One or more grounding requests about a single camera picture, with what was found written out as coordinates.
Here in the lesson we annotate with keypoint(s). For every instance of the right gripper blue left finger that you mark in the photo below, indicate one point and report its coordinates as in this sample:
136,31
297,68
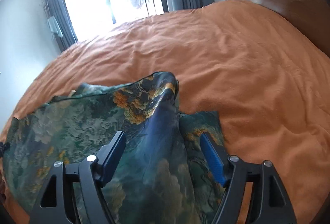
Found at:
108,158

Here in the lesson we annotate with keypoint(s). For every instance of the orange duvet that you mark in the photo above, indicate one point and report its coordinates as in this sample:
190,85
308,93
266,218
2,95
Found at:
233,69

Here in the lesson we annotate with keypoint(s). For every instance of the green patterned padded jacket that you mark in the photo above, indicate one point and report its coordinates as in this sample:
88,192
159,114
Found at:
125,153

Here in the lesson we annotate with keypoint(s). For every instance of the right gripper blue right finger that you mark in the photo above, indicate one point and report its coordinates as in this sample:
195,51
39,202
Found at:
216,157

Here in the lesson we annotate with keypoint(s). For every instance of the light blue hanging towel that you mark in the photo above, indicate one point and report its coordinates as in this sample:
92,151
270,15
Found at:
54,26

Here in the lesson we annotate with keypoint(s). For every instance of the coat rack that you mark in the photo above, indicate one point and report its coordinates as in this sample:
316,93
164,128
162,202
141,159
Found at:
45,6

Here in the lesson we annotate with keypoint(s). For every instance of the grey left curtain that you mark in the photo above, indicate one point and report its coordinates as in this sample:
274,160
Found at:
58,9

